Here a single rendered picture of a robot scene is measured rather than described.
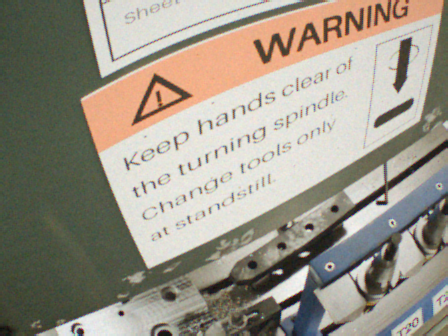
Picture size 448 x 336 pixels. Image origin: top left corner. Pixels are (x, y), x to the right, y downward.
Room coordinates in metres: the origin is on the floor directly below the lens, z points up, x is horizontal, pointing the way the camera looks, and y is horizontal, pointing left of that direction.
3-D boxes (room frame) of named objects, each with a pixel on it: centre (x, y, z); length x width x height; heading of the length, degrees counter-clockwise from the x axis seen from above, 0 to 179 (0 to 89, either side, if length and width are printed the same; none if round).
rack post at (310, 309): (0.26, -0.11, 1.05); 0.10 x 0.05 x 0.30; 23
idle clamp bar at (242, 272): (0.44, -0.11, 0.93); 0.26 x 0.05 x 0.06; 118
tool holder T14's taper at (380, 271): (0.23, -0.18, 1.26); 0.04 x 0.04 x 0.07
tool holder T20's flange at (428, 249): (0.28, -0.28, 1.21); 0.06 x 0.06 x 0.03
